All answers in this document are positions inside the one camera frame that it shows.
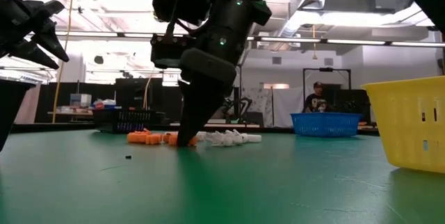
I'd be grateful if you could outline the black plastic mesh basket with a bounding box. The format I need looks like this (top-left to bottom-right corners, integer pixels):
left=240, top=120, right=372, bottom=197
left=92, top=108, right=156, bottom=134
left=0, top=79, right=35, bottom=152

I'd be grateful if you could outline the white storage box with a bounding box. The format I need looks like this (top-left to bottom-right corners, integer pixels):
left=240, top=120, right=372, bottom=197
left=70, top=93, right=92, bottom=108

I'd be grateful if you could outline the long LED light bar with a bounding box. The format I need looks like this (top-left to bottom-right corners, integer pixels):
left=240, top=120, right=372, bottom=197
left=55, top=31, right=445, bottom=48

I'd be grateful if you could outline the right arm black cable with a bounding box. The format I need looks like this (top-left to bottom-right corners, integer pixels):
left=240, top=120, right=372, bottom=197
left=163, top=0, right=223, bottom=40

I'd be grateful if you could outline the black aluminium table frame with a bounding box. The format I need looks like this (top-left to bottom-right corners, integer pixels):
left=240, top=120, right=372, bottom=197
left=10, top=121, right=380, bottom=136

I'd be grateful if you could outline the person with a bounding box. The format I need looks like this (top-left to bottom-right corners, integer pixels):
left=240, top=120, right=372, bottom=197
left=301, top=81, right=333, bottom=113

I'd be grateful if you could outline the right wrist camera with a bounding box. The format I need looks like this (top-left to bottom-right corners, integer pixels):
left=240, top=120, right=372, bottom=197
left=149, top=34, right=196, bottom=70

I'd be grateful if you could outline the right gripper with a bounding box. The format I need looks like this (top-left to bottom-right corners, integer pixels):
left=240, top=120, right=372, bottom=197
left=176, top=0, right=273, bottom=147

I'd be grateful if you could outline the white hanging sheet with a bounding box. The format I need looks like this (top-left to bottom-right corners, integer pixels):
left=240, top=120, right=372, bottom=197
left=243, top=86, right=307, bottom=128

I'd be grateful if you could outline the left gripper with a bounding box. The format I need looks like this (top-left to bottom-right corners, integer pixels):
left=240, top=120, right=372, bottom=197
left=0, top=0, right=70, bottom=71

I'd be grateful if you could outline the black partition wall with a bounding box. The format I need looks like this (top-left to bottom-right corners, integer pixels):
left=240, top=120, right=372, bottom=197
left=36, top=77, right=184, bottom=125

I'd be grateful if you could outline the blue plastic mesh basket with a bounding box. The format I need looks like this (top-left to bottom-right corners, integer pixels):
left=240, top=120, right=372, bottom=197
left=290, top=112, right=362, bottom=138

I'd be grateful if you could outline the thin beige hanging cable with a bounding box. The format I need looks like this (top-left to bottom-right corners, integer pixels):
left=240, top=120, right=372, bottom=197
left=142, top=67, right=156, bottom=111

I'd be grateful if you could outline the yellow plastic mesh basket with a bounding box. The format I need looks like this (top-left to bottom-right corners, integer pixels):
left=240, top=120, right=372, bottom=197
left=361, top=76, right=445, bottom=175

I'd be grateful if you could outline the black metal stand frame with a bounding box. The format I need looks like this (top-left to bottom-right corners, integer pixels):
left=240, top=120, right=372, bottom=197
left=302, top=66, right=352, bottom=113

